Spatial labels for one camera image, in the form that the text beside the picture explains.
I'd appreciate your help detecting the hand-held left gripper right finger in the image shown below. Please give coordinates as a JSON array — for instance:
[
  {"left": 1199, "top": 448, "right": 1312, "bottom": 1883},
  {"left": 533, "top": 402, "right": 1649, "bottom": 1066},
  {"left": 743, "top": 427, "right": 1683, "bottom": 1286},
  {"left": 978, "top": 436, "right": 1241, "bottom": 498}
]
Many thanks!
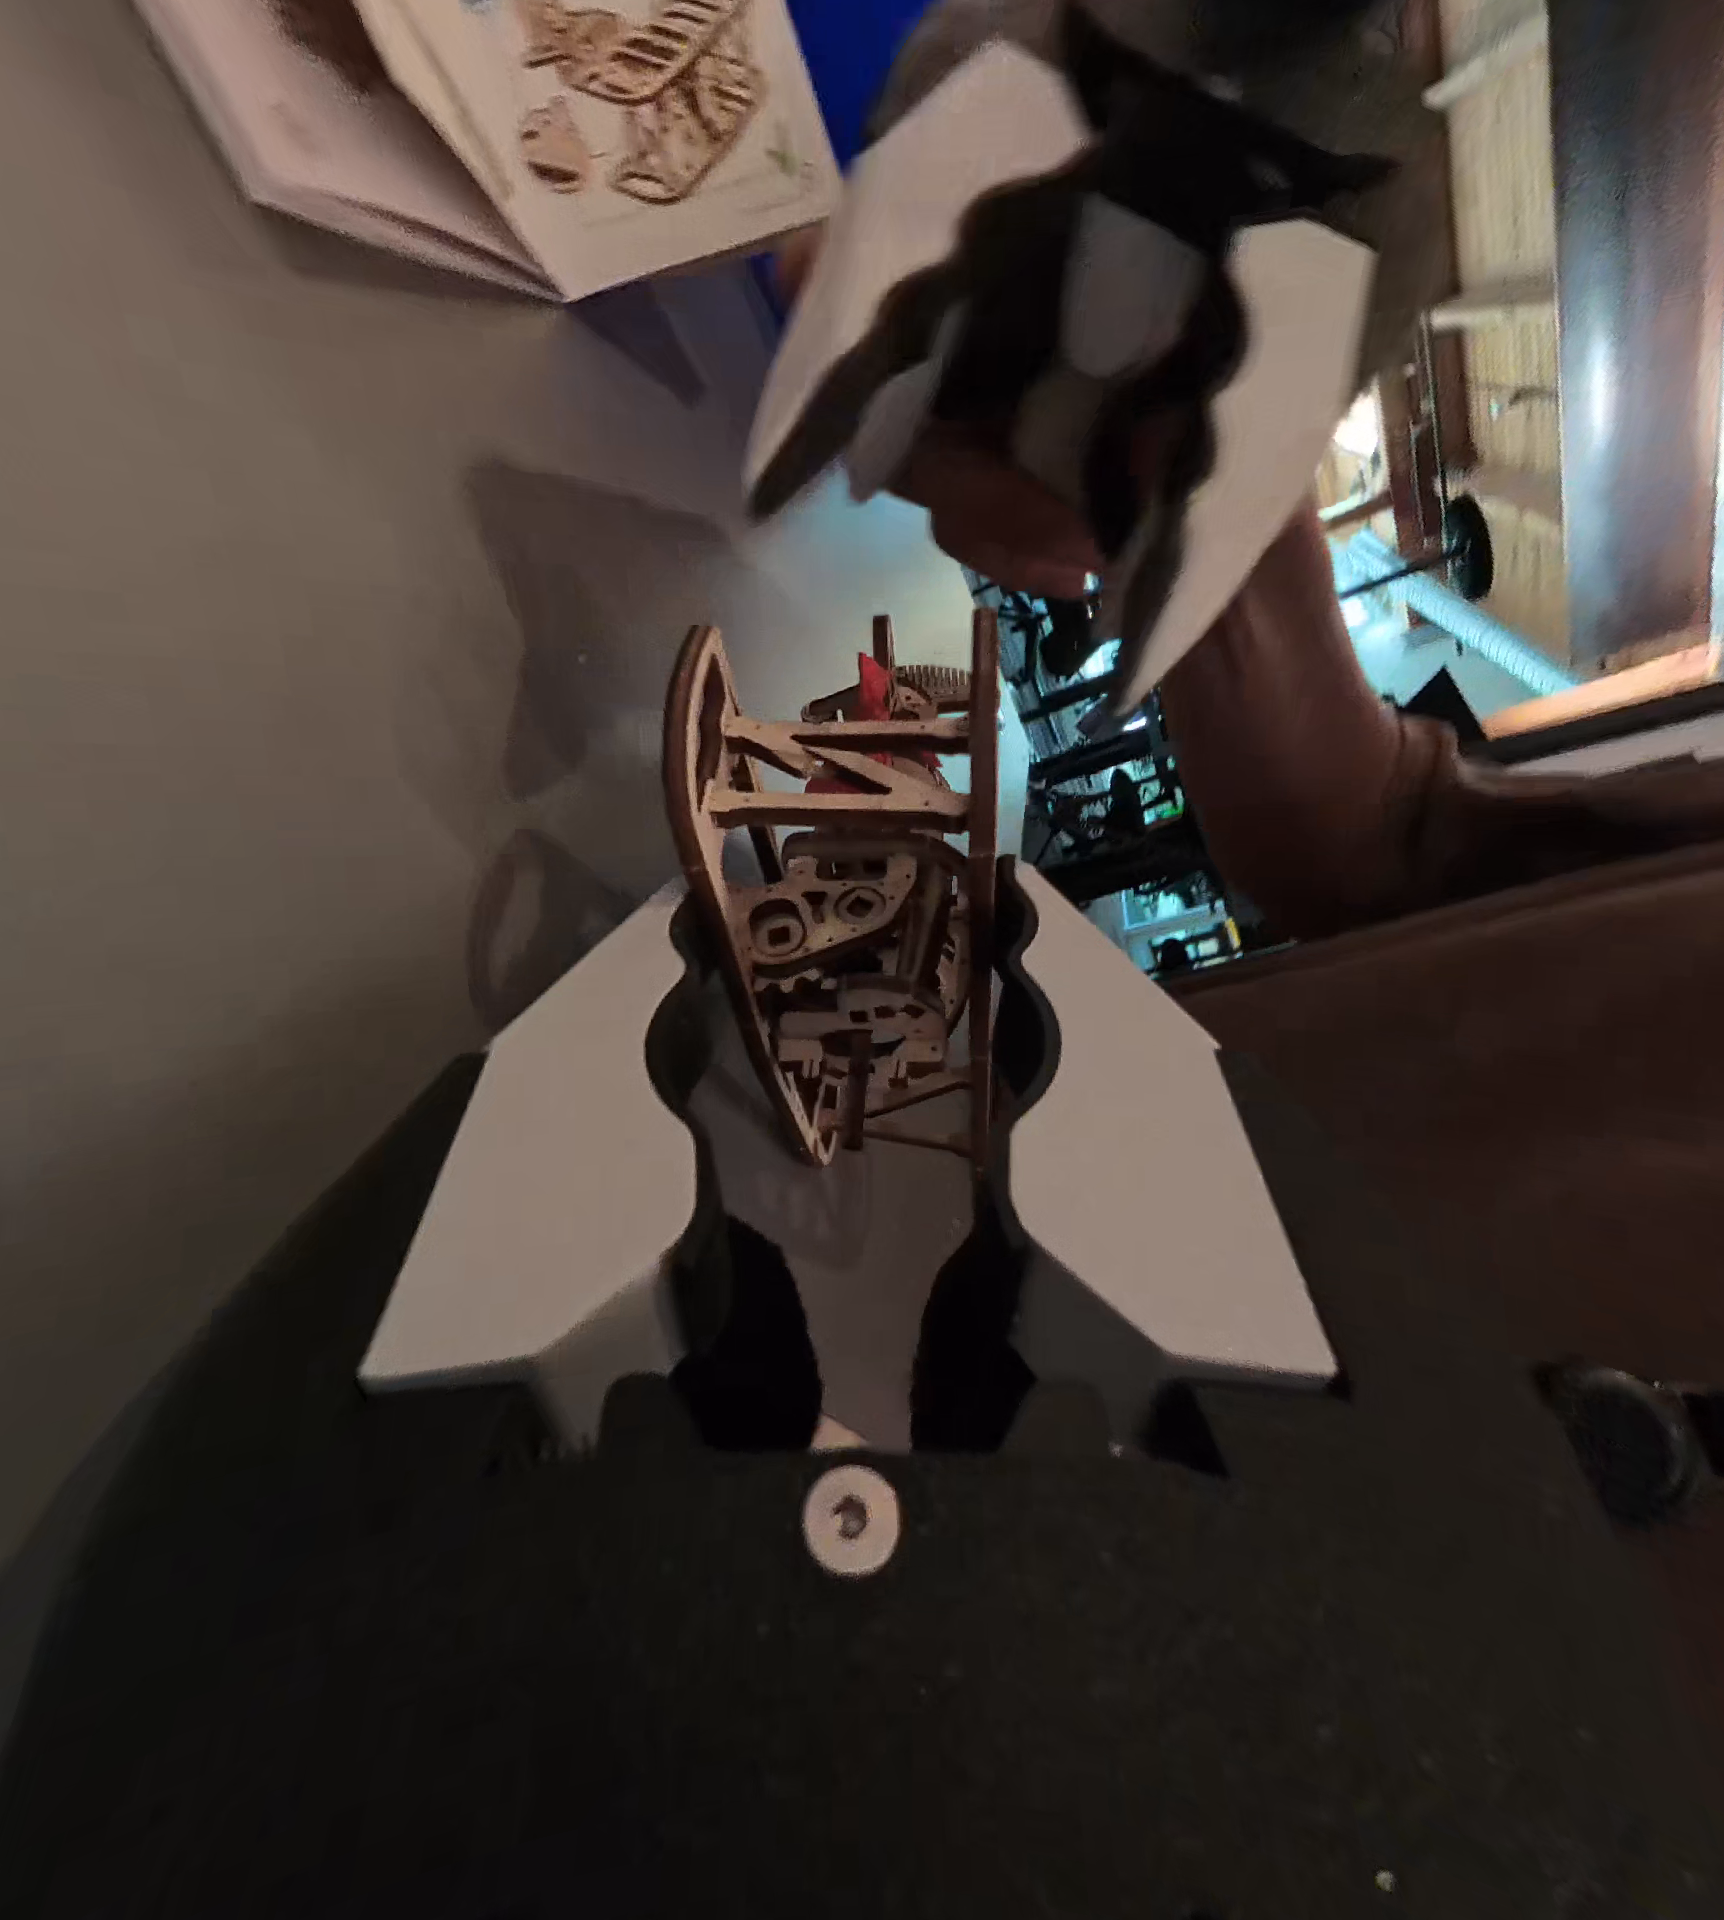
[{"left": 965, "top": 855, "right": 1348, "bottom": 1454}]

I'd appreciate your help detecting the blue object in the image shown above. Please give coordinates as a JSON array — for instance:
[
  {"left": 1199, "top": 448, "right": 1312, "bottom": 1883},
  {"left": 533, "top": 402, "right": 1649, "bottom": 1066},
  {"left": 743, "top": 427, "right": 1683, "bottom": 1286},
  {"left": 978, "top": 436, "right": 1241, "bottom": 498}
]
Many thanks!
[{"left": 784, "top": 0, "right": 898, "bottom": 170}]

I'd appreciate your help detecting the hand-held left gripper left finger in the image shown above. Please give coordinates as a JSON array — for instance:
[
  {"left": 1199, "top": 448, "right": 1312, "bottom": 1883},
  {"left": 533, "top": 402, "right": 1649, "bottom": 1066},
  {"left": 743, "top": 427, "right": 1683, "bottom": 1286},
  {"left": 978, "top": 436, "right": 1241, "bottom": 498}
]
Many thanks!
[{"left": 354, "top": 882, "right": 729, "bottom": 1443}]

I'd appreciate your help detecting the model instruction booklet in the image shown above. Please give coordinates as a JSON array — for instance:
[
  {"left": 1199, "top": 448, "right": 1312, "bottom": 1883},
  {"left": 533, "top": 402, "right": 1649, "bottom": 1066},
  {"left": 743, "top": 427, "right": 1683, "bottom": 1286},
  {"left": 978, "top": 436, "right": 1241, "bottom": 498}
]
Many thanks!
[{"left": 129, "top": 0, "right": 846, "bottom": 305}]

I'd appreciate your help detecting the person's right forearm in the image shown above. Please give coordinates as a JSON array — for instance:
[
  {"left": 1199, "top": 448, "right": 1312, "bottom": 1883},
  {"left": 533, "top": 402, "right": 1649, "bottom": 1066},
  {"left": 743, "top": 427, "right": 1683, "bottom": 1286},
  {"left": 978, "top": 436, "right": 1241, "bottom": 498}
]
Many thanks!
[{"left": 1158, "top": 501, "right": 1495, "bottom": 946}]

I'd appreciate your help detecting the black office chair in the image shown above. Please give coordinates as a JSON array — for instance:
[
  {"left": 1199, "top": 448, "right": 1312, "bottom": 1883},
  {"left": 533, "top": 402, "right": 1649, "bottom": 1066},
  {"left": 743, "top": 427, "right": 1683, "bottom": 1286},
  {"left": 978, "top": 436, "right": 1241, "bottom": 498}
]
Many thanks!
[{"left": 996, "top": 586, "right": 1241, "bottom": 967}]

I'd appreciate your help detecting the flexible ribbed duct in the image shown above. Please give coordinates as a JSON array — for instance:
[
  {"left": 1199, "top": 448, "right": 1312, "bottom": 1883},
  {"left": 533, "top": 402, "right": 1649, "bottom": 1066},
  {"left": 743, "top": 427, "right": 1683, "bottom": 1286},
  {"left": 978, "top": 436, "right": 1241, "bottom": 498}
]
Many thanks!
[{"left": 1338, "top": 559, "right": 1582, "bottom": 700}]

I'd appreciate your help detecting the grey desk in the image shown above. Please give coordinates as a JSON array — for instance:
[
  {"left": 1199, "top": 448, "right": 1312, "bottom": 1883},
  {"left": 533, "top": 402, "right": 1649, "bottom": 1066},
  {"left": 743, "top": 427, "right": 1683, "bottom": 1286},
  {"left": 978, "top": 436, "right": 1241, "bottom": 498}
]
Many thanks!
[{"left": 0, "top": 0, "right": 1045, "bottom": 1920}]

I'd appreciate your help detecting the person's right hand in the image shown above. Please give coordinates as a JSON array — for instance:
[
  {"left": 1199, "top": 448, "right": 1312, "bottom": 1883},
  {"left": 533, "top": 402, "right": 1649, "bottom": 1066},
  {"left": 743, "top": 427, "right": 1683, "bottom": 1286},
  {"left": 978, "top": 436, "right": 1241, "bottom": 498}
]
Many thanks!
[{"left": 899, "top": 430, "right": 1110, "bottom": 596}]

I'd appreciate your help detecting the wooden mechanical model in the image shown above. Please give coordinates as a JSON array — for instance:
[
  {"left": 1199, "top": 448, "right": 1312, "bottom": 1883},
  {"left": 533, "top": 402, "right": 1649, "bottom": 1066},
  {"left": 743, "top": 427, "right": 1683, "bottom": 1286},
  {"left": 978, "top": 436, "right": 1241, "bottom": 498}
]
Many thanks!
[{"left": 663, "top": 606, "right": 1006, "bottom": 1171}]

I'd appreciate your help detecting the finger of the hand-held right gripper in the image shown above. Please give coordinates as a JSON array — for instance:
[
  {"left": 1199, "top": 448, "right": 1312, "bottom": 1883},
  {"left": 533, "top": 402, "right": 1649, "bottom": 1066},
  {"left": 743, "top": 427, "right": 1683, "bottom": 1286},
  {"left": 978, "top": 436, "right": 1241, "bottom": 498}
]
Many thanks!
[
  {"left": 1079, "top": 211, "right": 1384, "bottom": 735},
  {"left": 738, "top": 38, "right": 1103, "bottom": 522}
]

